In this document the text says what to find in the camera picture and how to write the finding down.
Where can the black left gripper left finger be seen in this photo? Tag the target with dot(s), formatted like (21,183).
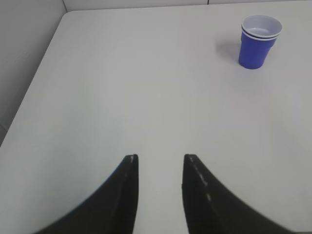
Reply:
(111,209)

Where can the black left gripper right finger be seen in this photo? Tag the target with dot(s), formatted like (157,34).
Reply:
(210,208)

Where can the blue paper cup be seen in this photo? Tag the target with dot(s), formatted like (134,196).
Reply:
(259,33)

